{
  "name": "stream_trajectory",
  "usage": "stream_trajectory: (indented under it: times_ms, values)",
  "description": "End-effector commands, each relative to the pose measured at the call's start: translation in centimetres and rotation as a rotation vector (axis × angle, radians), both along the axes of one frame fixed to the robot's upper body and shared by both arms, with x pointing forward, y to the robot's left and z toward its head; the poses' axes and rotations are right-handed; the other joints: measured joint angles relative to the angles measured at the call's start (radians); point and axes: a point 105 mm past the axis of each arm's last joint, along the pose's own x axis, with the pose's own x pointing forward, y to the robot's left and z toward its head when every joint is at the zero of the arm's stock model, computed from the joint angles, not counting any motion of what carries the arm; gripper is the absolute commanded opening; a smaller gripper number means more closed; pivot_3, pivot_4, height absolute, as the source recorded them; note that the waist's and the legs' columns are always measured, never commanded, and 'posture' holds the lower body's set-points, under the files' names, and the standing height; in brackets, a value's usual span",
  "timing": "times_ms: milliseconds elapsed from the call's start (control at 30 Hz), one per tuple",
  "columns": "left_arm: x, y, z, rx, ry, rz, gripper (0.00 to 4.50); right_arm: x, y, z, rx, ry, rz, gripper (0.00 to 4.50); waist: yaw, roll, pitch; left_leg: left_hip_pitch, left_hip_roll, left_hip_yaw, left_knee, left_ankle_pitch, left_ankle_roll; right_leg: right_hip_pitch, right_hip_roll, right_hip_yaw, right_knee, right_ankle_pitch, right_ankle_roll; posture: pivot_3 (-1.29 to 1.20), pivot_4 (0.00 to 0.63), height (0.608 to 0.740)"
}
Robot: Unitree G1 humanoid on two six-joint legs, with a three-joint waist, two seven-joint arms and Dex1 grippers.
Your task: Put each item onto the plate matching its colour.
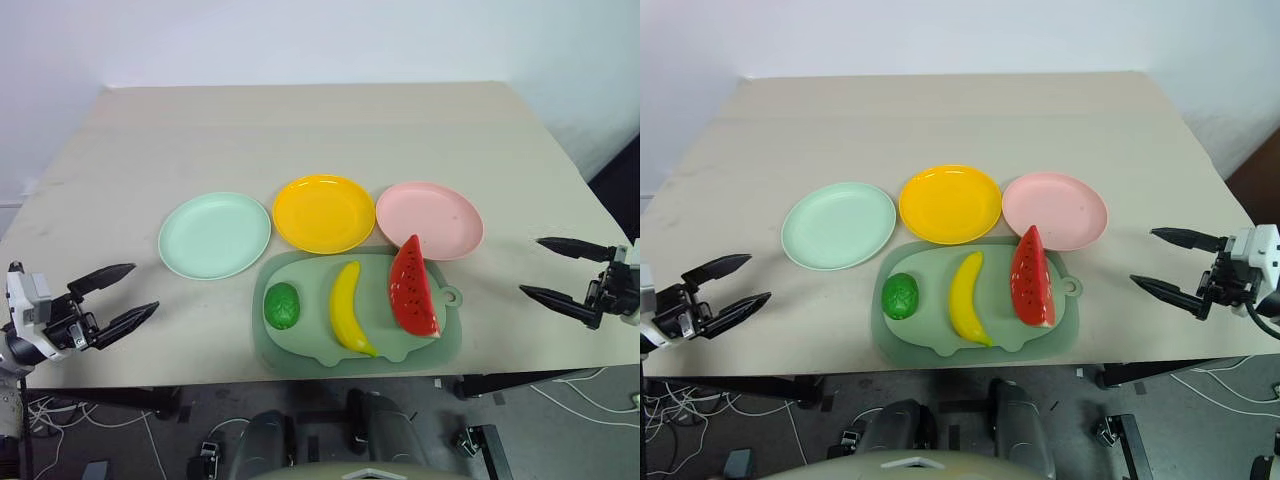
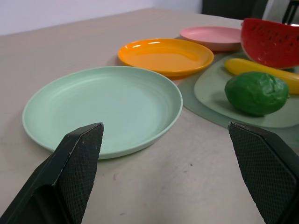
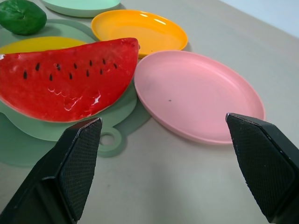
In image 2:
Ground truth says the pink round plate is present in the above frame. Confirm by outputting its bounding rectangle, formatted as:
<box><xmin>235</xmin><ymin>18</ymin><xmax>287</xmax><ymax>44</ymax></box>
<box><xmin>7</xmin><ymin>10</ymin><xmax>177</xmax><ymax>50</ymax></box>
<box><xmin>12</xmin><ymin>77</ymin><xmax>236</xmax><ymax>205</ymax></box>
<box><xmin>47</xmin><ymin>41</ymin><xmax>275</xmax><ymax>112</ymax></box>
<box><xmin>179</xmin><ymin>26</ymin><xmax>242</xmax><ymax>52</ymax></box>

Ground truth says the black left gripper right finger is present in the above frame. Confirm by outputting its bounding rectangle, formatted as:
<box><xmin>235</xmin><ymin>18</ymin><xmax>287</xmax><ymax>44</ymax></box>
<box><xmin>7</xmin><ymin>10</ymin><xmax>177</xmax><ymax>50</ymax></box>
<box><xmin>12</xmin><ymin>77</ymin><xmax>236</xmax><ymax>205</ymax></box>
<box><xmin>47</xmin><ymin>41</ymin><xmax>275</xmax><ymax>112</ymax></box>
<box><xmin>228</xmin><ymin>121</ymin><xmax>299</xmax><ymax>224</ymax></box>

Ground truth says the light green round plate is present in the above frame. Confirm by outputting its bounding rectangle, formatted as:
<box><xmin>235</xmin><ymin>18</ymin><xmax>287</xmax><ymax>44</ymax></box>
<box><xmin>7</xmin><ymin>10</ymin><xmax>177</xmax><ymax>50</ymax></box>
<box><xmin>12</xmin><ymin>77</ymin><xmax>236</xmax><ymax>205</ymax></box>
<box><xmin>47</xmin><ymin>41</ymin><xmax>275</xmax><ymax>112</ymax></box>
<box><xmin>22</xmin><ymin>66</ymin><xmax>184</xmax><ymax>160</ymax></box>

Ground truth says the orange round plate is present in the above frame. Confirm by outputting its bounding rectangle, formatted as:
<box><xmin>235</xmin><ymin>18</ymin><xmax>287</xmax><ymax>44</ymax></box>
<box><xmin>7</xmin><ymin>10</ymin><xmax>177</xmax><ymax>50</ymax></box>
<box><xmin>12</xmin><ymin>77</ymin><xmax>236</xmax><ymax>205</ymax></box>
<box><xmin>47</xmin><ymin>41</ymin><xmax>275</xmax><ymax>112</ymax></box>
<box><xmin>118</xmin><ymin>38</ymin><xmax>214</xmax><ymax>79</ymax></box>

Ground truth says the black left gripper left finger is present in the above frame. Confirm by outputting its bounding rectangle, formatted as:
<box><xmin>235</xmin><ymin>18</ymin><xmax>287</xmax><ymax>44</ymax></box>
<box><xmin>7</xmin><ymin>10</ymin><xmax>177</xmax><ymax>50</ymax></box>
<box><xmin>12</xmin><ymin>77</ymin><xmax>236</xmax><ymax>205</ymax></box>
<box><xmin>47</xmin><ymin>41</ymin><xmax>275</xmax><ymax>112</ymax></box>
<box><xmin>0</xmin><ymin>122</ymin><xmax>104</xmax><ymax>224</ymax></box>

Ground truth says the red watermelon slice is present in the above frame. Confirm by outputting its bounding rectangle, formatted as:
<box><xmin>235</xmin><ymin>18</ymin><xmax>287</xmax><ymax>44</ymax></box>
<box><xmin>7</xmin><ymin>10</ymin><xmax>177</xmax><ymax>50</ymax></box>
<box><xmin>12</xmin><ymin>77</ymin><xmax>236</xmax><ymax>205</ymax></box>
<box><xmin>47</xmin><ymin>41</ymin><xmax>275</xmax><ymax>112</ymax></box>
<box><xmin>241</xmin><ymin>18</ymin><xmax>299</xmax><ymax>70</ymax></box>

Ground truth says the pale green square tray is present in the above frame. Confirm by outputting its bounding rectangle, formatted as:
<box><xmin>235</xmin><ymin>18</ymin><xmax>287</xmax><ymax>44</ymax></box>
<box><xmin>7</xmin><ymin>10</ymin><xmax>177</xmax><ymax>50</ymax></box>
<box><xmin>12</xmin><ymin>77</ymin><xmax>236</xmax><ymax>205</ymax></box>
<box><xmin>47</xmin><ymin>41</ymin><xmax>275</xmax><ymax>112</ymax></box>
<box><xmin>177</xmin><ymin>51</ymin><xmax>299</xmax><ymax>148</ymax></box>

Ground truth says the yellow banana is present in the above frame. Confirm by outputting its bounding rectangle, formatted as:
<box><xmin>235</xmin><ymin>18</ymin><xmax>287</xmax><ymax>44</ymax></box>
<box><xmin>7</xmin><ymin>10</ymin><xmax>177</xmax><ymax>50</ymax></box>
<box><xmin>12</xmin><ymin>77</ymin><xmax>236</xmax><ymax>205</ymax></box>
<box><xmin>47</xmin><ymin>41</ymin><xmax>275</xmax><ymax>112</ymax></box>
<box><xmin>224</xmin><ymin>58</ymin><xmax>299</xmax><ymax>95</ymax></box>

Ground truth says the green lime fruit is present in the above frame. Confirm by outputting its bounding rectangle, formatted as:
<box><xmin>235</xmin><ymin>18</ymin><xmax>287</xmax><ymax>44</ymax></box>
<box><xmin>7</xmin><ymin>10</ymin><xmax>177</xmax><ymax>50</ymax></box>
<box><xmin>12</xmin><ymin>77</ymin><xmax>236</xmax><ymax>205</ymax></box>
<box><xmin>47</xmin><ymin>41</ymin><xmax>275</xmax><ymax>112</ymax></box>
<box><xmin>224</xmin><ymin>71</ymin><xmax>290</xmax><ymax>117</ymax></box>

